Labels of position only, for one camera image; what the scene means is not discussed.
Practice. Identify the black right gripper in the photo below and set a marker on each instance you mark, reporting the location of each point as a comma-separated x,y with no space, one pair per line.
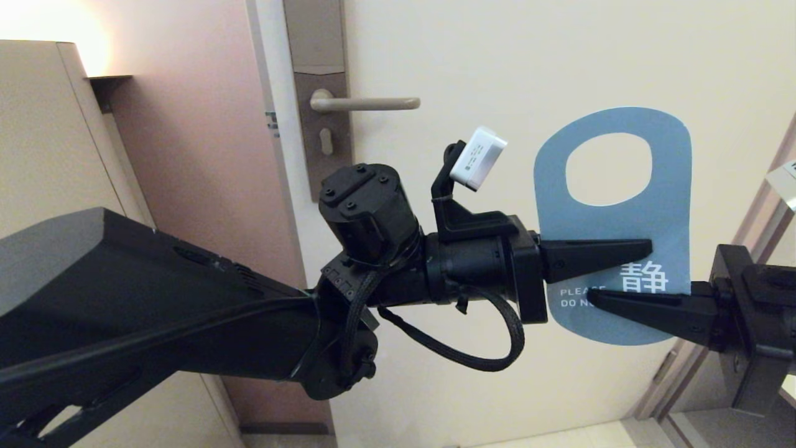
755,317

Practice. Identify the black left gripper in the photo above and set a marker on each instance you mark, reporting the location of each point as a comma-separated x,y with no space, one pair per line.
485,267

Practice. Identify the white and blue door hanger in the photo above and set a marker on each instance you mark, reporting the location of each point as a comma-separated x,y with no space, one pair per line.
615,224

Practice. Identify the white room door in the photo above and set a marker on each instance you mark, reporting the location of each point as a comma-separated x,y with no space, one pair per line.
466,62

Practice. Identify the brown metal lock plate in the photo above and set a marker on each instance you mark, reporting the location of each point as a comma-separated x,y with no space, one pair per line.
317,37

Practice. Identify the black left camera mount bracket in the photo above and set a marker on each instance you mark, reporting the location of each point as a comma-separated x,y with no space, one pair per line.
463,218

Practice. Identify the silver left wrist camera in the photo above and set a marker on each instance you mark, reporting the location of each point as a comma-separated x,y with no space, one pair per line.
477,158

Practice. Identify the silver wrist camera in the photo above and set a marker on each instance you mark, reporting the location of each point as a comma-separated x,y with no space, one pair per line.
477,158
785,183

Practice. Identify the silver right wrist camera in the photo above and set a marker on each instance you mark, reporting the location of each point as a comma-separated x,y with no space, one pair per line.
785,183

